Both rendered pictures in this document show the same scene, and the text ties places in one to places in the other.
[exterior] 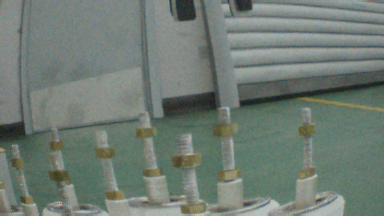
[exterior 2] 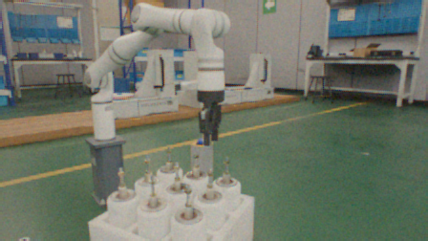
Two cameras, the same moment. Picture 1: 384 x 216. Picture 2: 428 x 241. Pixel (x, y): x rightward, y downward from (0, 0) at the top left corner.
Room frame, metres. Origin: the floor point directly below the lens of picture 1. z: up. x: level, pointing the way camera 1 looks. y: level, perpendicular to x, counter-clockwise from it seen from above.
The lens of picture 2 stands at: (0.55, -0.68, 0.64)
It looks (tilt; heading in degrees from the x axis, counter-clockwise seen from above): 12 degrees down; 62
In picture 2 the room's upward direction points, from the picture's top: straight up
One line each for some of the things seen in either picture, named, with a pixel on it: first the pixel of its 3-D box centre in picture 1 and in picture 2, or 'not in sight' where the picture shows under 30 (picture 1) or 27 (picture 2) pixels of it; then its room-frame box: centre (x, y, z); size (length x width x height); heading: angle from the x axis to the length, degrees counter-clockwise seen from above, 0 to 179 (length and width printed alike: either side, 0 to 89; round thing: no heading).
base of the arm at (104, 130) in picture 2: not in sight; (103, 120); (0.67, 0.61, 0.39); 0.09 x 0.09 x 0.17; 12
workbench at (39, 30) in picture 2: not in sight; (51, 49); (0.26, 5.76, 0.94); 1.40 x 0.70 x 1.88; 12
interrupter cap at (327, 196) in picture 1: (305, 206); (188, 216); (0.79, -0.09, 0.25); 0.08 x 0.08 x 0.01
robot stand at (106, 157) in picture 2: not in sight; (108, 169); (0.67, 0.61, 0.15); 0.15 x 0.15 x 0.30; 12
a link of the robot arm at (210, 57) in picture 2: not in sight; (207, 40); (0.88, -0.03, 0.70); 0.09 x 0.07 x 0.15; 16
